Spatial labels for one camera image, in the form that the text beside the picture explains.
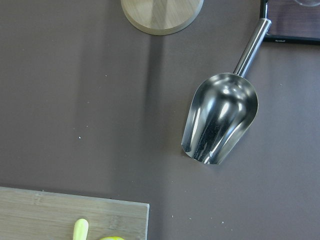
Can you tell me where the bamboo cutting board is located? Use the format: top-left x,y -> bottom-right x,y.
0,187 -> 150,240

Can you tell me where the lemon slice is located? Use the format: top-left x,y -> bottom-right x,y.
99,236 -> 125,240

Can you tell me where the wooden mug tree stand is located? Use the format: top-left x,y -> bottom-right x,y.
121,0 -> 204,36

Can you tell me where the steel scoop on table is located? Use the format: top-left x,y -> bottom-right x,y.
181,18 -> 272,165

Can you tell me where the yellow plastic knife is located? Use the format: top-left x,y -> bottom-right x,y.
72,218 -> 89,240

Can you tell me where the black framed tray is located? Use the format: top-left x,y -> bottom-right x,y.
259,0 -> 320,45

